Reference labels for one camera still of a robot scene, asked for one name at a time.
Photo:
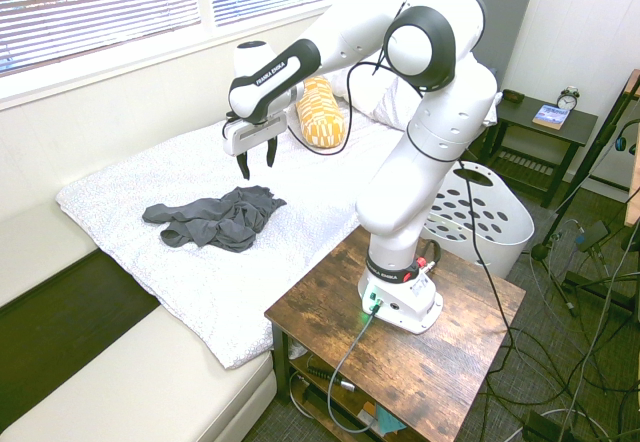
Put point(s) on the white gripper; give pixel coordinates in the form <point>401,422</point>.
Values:
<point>252,134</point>

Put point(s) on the dark grey shirt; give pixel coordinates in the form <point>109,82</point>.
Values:
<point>235,222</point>

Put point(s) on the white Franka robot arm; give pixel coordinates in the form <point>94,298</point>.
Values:
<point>425,162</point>

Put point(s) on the white perforated laundry basket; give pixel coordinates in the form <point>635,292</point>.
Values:
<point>502,244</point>

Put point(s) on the yellow white patterned bolster pillow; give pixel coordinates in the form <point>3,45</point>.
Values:
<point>320,117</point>

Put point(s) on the plain white pillow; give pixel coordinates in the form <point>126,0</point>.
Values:
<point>357,84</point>

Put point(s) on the white dotted-print pillow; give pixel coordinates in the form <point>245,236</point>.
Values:
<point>395,109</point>

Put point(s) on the bed with white sheet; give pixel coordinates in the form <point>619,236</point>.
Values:
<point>175,287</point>

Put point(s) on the wide white window blind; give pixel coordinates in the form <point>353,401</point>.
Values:
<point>90,7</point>

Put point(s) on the cream cushion block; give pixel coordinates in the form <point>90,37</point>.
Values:
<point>40,257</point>

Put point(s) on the small dark case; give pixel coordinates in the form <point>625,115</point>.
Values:
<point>512,96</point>

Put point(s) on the cream mattress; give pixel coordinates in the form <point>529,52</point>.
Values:
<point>125,392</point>

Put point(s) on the rustic wooden side table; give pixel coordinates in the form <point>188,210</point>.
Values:
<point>430,367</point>

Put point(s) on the dark grey headboard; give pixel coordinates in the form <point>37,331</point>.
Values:
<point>505,37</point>

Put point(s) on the teal paper piece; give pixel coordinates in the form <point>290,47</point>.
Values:
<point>390,421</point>

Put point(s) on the blue cover book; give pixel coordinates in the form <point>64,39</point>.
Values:
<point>550,117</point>

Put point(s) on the black twin-bell alarm clock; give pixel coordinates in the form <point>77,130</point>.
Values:
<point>568,99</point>

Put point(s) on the black nightstand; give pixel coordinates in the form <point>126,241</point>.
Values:
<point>580,129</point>

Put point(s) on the black power brick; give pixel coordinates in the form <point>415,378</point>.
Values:
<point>594,234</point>

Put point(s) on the blue black headphones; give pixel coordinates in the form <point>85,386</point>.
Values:
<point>627,139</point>

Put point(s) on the light wooden board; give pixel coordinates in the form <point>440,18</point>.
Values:
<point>634,162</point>

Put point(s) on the black floor box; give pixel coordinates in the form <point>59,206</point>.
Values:
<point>545,427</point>

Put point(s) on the black camera tripod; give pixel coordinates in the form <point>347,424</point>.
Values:
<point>595,162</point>

